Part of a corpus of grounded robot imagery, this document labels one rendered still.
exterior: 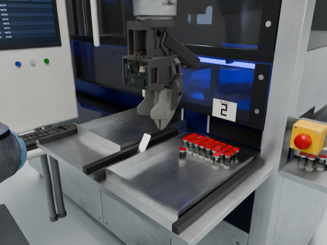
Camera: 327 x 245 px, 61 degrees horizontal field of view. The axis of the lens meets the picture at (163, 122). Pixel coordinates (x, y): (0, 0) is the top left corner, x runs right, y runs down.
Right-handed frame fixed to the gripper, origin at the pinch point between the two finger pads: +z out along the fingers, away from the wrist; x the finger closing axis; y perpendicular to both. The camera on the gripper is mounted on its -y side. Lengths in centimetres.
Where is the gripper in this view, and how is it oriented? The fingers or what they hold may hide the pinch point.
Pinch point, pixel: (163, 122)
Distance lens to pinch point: 57.2
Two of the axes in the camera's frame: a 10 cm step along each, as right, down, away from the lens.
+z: 0.0, 9.3, 3.6
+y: -6.9, 2.6, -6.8
